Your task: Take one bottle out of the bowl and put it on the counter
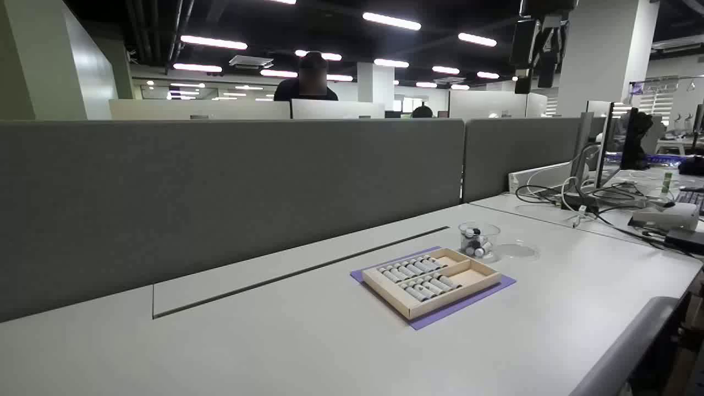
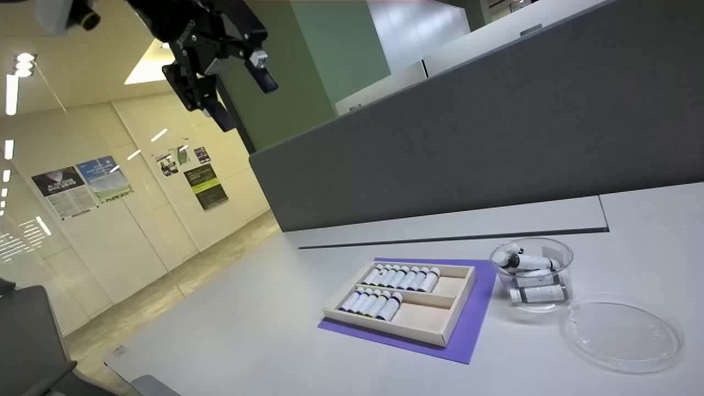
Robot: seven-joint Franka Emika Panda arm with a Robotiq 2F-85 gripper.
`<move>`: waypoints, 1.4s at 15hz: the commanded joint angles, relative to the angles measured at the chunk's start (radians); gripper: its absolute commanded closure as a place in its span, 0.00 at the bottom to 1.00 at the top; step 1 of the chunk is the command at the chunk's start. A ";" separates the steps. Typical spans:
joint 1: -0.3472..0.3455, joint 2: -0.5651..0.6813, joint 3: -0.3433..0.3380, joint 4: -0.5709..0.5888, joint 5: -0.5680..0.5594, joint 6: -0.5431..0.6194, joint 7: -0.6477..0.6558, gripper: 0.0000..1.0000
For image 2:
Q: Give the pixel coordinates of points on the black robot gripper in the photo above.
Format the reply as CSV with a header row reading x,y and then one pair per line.
x,y
205,44

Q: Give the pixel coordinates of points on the white bottle with black band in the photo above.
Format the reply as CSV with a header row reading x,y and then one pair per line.
x,y
430,279
418,279
528,261
389,277
350,302
381,277
389,309
398,277
360,302
368,305
410,279
542,295
379,307
370,276
536,277

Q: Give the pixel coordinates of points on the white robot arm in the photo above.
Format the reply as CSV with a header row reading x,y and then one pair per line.
x,y
58,14

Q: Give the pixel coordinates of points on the clear plastic bowl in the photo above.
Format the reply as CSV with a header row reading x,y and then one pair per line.
x,y
546,311

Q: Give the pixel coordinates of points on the green pillar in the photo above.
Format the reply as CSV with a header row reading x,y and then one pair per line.
x,y
293,72

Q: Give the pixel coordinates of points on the dark poster with yellow text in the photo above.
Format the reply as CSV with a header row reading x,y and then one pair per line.
x,y
207,188

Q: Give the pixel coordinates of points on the poster with blue picture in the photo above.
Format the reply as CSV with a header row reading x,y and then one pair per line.
x,y
103,179

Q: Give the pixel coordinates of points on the poster with dark header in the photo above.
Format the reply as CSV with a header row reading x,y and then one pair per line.
x,y
64,191

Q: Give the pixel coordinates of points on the ceiling light strip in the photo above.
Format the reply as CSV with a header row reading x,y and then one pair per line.
x,y
14,89

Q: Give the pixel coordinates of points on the grey partition panel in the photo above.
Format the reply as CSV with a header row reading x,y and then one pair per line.
x,y
476,138

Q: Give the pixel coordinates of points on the wooden compartment tray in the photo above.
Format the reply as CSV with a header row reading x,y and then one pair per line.
x,y
431,311

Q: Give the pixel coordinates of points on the purple mat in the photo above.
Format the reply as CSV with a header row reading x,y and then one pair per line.
x,y
469,322

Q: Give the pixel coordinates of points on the black chair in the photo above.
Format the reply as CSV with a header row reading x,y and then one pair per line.
x,y
30,343

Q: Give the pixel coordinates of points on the clear plastic round lid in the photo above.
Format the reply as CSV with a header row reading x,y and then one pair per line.
x,y
620,336

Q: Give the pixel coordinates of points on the small wall notice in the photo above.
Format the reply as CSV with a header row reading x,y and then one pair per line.
x,y
183,153
168,163
200,155

